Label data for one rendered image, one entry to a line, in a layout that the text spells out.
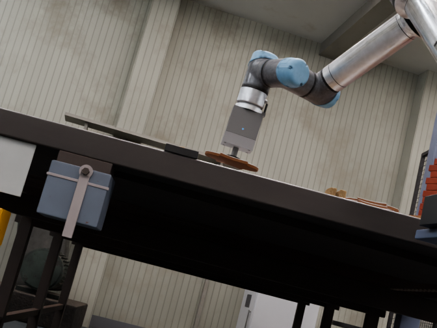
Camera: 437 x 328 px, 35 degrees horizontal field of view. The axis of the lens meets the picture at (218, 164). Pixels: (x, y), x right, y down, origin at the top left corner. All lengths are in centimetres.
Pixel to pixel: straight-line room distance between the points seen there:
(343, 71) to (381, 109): 664
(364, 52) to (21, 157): 87
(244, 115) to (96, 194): 51
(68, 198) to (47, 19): 650
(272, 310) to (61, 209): 551
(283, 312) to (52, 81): 347
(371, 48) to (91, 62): 621
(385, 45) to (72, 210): 85
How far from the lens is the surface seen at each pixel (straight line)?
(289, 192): 154
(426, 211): 143
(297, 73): 176
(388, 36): 176
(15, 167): 158
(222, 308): 767
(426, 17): 151
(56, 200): 152
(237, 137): 181
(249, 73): 186
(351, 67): 180
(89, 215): 151
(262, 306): 690
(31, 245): 699
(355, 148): 822
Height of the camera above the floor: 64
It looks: 11 degrees up
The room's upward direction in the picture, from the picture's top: 15 degrees clockwise
